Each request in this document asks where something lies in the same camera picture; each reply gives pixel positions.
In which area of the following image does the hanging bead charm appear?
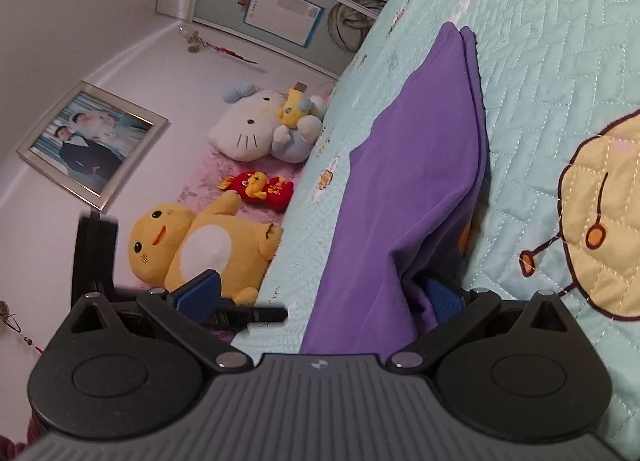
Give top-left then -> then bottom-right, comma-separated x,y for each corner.
0,299 -> 45,357

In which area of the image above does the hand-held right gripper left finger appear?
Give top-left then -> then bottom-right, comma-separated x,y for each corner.
67,269 -> 254,375

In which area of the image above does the bee-print quilted bed cover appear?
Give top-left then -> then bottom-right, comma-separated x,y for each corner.
232,0 -> 640,461

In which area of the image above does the grey sliding-door wardrobe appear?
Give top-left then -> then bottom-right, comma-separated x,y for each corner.
156,0 -> 423,78

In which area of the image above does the yellow bear plush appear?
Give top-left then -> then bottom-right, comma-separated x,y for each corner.
127,190 -> 284,308

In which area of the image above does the framed photo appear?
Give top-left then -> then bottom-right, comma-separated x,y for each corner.
16,81 -> 168,212

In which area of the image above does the grey rings decal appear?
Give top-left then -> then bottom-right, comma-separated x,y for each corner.
327,0 -> 388,50

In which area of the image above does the blue-bordered poster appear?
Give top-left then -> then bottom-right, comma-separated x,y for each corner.
243,0 -> 325,48

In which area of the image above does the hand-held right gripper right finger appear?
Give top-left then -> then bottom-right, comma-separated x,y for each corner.
385,278 -> 583,374

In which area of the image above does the purple t-shirt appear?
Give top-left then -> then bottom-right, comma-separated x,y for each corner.
300,23 -> 493,356

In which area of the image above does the hanging wall ornament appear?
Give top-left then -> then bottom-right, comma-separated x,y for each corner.
178,25 -> 259,66

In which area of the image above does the white cat plush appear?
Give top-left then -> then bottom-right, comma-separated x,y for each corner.
208,83 -> 329,164

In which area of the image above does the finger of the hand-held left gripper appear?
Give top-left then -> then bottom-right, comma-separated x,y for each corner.
200,305 -> 289,331

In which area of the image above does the red plush toy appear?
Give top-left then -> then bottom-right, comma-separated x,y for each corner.
217,171 -> 294,213

